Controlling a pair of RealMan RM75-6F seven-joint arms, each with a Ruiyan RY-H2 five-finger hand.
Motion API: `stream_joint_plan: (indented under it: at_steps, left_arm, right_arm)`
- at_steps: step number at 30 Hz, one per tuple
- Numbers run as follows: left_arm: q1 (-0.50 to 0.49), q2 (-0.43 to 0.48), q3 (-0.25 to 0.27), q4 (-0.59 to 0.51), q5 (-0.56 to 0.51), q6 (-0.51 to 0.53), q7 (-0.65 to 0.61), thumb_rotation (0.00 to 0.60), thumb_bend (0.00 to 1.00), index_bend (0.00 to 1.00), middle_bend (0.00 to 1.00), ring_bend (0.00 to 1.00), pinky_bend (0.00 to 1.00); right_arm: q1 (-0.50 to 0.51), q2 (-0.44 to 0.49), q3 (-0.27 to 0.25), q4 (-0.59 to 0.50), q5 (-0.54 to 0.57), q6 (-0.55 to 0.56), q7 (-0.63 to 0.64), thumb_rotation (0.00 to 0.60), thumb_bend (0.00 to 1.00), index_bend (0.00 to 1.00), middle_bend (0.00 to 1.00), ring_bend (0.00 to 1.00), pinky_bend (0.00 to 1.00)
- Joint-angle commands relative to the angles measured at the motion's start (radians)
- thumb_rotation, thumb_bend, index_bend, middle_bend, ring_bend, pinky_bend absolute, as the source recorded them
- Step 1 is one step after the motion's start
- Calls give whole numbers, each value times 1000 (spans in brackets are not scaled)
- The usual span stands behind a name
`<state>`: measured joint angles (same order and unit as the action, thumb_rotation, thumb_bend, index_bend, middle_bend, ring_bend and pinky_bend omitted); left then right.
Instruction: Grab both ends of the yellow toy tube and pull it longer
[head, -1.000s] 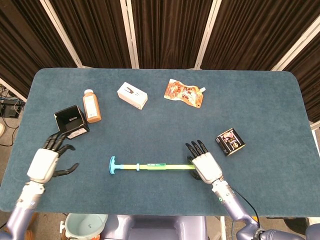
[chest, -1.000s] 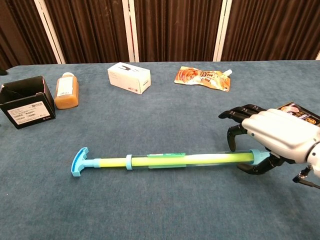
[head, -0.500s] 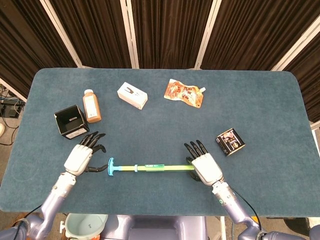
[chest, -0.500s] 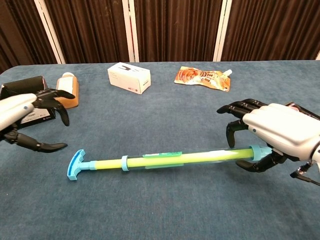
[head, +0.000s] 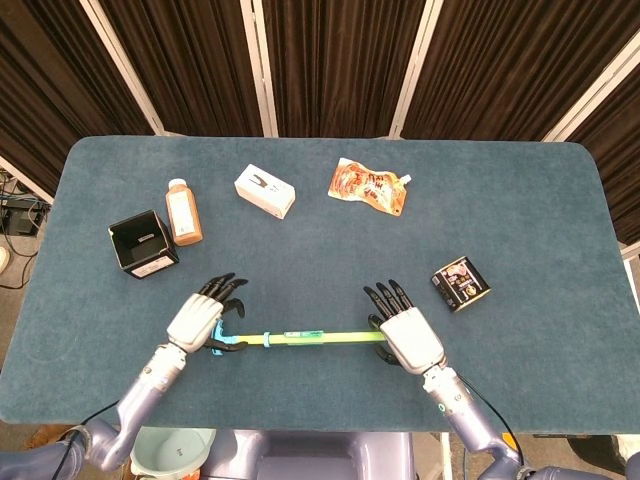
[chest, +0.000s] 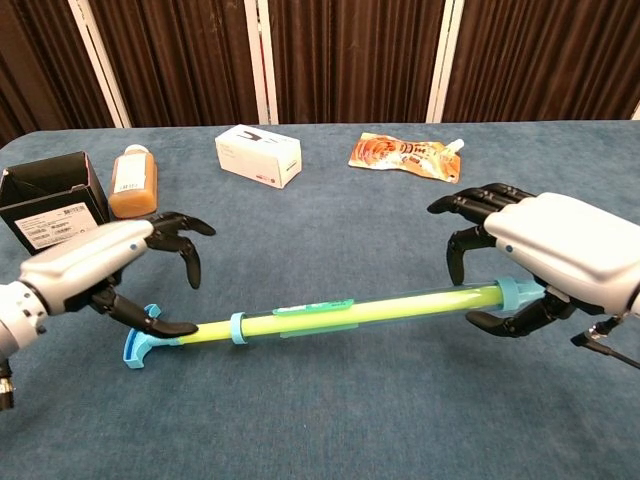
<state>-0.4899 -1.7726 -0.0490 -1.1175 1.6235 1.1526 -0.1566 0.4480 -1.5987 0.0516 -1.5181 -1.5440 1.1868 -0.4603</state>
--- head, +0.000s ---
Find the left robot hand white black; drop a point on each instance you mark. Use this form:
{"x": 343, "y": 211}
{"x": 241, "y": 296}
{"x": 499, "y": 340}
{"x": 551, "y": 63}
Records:
{"x": 195, "y": 320}

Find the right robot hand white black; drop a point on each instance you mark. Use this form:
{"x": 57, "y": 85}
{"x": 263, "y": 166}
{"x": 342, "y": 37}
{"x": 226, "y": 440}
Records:
{"x": 412, "y": 340}

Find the long yellow-green tube tool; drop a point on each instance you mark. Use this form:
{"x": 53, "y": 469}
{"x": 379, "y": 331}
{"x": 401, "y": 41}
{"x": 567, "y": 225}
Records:
{"x": 255, "y": 341}

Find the black open square box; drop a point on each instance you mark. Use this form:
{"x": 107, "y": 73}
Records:
{"x": 150, "y": 265}

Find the small black packet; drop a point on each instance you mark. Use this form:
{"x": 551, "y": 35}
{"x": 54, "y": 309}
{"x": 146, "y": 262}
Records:
{"x": 460, "y": 285}

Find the brown drink bottle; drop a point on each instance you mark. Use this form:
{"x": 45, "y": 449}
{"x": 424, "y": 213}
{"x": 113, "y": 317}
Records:
{"x": 184, "y": 215}

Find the white table leg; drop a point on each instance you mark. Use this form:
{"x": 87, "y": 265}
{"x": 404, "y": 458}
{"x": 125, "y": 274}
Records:
{"x": 446, "y": 455}

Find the blue felt table mat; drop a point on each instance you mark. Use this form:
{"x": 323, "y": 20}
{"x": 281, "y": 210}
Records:
{"x": 320, "y": 250}

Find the pale blue plastic basin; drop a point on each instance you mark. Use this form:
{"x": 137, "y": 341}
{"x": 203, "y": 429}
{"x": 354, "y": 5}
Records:
{"x": 170, "y": 450}

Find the white rectangular carton box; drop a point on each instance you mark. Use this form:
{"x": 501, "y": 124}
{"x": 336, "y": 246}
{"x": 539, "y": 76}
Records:
{"x": 262, "y": 192}

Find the purple robot torso base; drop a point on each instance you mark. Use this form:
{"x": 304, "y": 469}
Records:
{"x": 310, "y": 455}

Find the orange spout pouch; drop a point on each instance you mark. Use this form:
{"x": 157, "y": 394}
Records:
{"x": 365, "y": 187}

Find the brown leather shoe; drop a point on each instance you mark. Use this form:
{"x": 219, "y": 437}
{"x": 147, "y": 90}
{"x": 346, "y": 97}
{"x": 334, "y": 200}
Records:
{"x": 50, "y": 436}

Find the black power brick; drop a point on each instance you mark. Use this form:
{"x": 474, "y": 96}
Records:
{"x": 20, "y": 222}

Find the brown fabric partition panel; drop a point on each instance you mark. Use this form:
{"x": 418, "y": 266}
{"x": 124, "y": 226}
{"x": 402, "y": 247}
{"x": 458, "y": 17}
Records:
{"x": 190, "y": 65}
{"x": 500, "y": 65}
{"x": 50, "y": 75}
{"x": 340, "y": 65}
{"x": 620, "y": 150}

